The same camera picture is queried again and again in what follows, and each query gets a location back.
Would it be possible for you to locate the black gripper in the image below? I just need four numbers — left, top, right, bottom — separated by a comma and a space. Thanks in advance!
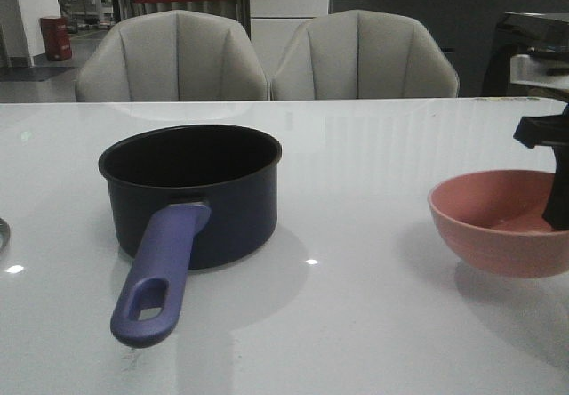
509, 45, 569, 232

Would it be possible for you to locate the pink bowl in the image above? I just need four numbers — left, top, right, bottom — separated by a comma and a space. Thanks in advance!
428, 169, 568, 278

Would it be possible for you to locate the glass lid with blue knob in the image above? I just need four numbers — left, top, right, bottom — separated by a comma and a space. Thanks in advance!
0, 218, 11, 252

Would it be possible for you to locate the grey counter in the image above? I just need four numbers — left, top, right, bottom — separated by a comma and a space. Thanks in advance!
331, 0, 568, 97

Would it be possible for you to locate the right beige chair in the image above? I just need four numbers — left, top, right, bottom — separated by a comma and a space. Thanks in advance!
270, 10, 460, 101

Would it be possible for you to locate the beige chair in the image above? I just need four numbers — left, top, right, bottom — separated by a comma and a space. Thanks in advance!
75, 10, 268, 102
270, 10, 460, 101

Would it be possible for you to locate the white cabinet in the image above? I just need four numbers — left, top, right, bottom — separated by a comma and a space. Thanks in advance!
249, 0, 329, 77

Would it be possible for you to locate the dark blue saucepan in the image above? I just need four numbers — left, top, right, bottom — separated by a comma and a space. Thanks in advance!
99, 125, 282, 348

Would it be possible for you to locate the left beige chair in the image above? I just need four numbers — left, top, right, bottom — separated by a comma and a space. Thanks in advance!
75, 10, 268, 102

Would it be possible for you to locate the red bin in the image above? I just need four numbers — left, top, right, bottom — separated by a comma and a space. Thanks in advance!
40, 16, 72, 61

